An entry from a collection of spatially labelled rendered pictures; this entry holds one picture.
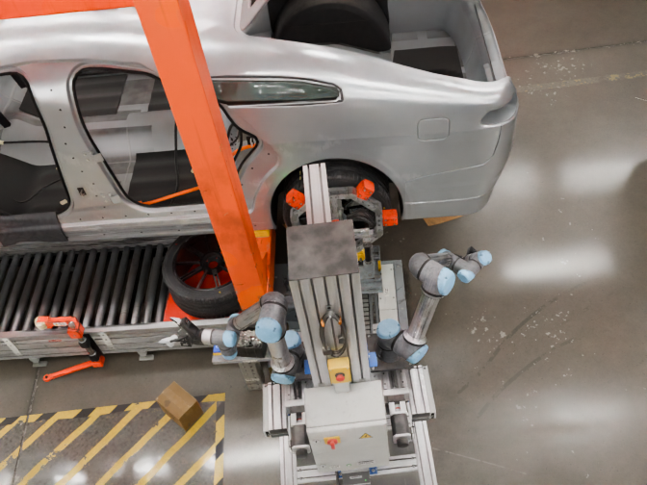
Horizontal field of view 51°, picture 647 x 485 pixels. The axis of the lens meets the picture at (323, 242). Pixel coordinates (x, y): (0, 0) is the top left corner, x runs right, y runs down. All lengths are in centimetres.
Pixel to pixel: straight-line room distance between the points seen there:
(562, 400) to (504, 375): 37
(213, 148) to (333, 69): 84
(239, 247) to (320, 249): 117
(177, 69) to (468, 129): 164
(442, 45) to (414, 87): 170
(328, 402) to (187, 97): 141
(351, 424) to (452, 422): 144
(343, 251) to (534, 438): 225
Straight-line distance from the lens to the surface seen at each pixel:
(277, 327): 294
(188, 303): 438
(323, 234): 245
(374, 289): 459
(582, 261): 505
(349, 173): 387
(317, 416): 295
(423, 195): 401
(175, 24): 266
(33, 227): 454
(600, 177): 563
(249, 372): 426
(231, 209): 330
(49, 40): 387
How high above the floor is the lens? 390
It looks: 51 degrees down
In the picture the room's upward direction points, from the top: 9 degrees counter-clockwise
